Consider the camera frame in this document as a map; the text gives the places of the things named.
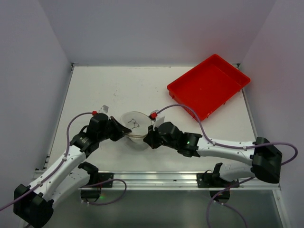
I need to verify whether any white mesh laundry bag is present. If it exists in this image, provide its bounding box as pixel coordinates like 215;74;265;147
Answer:
120;111;153;150

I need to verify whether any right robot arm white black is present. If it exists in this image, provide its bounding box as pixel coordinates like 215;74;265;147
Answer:
143;122;282;184

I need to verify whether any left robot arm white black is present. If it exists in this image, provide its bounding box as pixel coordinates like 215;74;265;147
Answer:
13;112;131;228

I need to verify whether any red plastic tray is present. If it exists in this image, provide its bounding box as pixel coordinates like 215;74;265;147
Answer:
167;54;251;121

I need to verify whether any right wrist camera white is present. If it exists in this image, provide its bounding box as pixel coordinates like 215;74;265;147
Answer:
149;110;165;129

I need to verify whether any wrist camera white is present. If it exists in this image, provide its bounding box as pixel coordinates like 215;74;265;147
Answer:
98;105;109;114
149;110;165;129

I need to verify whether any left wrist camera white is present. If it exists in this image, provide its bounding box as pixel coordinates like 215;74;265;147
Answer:
98;105;109;114

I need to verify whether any aluminium mounting rail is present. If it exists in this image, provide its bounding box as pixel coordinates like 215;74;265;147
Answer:
100;171;280;190

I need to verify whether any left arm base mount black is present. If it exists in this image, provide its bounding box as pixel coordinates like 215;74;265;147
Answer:
79;172;114;202

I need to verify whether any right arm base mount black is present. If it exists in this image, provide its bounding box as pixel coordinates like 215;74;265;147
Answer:
196;162;240;203

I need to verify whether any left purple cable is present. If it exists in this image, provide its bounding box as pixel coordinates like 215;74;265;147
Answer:
0;110;98;212

